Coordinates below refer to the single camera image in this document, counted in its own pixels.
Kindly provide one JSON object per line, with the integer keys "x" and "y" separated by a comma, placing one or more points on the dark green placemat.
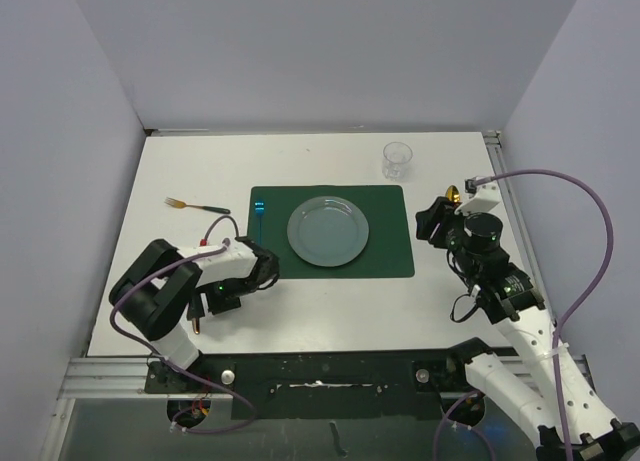
{"x": 388, "y": 253}

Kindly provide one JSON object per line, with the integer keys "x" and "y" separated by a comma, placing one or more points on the teal round plate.
{"x": 328, "y": 231}

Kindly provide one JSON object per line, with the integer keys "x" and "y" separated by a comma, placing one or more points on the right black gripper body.
{"x": 450, "y": 228}

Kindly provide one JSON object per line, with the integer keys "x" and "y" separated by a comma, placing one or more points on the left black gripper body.
{"x": 222, "y": 295}

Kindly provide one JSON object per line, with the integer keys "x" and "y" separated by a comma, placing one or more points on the blue plastic spoon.
{"x": 259, "y": 208}

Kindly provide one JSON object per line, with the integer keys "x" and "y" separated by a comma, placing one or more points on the gold iridescent spoon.
{"x": 452, "y": 194}

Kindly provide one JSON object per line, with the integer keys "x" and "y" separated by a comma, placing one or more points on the clear plastic cup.
{"x": 396, "y": 159}

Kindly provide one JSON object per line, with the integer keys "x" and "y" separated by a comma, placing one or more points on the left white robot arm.
{"x": 166, "y": 284}

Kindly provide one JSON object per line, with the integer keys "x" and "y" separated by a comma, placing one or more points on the copper knife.
{"x": 196, "y": 323}

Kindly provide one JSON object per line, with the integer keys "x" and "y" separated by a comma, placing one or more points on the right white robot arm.
{"x": 561, "y": 414}

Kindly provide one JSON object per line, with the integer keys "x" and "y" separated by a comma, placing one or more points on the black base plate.
{"x": 338, "y": 385}

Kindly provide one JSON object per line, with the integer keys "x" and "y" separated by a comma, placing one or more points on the gold fork green handle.
{"x": 178, "y": 204}

